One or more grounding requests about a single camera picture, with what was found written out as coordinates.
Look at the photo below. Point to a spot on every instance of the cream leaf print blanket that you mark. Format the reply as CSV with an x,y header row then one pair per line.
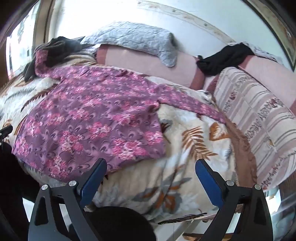
x,y
185,162

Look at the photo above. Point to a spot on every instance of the black garment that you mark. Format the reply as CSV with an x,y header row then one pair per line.
x,y
222,60

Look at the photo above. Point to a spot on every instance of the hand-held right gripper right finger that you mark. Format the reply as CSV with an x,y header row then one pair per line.
x,y
207,179

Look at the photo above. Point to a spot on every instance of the dark brown fuzzy garment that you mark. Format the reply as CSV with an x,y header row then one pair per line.
x,y
57,48

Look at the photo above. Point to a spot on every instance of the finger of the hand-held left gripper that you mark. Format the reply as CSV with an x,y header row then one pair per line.
x,y
5,131

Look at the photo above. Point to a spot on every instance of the window frame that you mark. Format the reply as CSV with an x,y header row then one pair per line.
x,y
41,23

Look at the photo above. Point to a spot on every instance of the person's dark clothing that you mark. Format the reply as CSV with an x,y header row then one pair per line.
x,y
11,185

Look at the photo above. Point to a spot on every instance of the striped sofa cover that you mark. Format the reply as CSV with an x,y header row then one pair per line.
x,y
254,115

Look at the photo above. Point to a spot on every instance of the pink bed sheet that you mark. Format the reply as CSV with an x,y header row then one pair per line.
x,y
143,67

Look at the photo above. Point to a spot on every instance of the white patterned cloth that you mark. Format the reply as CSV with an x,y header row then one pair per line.
x,y
262,50

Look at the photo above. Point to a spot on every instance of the ornate frame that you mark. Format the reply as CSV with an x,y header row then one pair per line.
x,y
277,27

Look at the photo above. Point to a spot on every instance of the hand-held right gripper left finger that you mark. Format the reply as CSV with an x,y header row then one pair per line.
x,y
93,179

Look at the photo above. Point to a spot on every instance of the purple floral garment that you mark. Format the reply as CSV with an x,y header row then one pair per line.
x,y
92,115

